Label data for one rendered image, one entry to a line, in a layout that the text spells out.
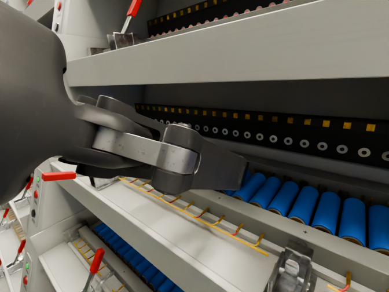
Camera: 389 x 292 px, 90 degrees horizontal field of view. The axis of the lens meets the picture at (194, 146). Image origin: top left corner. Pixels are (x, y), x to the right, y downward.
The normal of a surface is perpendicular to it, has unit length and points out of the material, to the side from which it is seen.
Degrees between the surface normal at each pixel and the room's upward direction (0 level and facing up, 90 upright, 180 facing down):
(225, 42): 111
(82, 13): 90
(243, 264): 21
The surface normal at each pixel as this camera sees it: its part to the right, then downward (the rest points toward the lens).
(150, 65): -0.63, 0.29
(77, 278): -0.05, -0.94
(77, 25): 0.77, 0.18
